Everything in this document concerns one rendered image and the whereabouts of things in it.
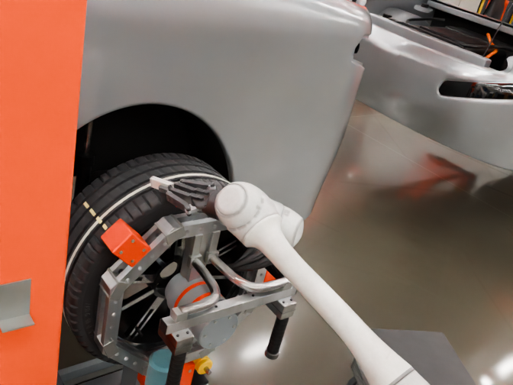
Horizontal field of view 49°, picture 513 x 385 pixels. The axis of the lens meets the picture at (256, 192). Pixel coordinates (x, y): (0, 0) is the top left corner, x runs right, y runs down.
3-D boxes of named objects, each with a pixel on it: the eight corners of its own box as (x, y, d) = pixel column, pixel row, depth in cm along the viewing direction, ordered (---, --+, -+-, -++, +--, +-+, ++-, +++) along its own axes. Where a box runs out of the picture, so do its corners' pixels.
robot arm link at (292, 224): (259, 199, 148) (241, 186, 136) (314, 217, 141) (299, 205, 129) (244, 237, 146) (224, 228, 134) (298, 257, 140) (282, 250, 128)
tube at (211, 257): (251, 250, 172) (259, 221, 167) (291, 289, 159) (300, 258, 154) (203, 262, 161) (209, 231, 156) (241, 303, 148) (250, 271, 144)
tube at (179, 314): (196, 263, 160) (203, 232, 155) (234, 305, 147) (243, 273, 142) (140, 276, 149) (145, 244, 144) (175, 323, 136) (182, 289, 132)
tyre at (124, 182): (154, 334, 214) (259, 195, 209) (185, 378, 198) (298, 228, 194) (-2, 298, 164) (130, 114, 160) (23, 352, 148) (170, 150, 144)
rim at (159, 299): (153, 315, 207) (234, 205, 204) (184, 357, 192) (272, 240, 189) (36, 283, 169) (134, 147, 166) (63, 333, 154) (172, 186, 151)
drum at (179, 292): (198, 298, 178) (205, 262, 171) (235, 343, 164) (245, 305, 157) (158, 309, 169) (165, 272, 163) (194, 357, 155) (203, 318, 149)
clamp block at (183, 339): (174, 328, 146) (177, 312, 144) (191, 351, 141) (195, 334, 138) (156, 332, 143) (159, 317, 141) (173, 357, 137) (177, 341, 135)
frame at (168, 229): (237, 330, 199) (272, 196, 174) (247, 342, 195) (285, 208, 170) (88, 380, 166) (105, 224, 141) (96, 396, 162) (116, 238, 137)
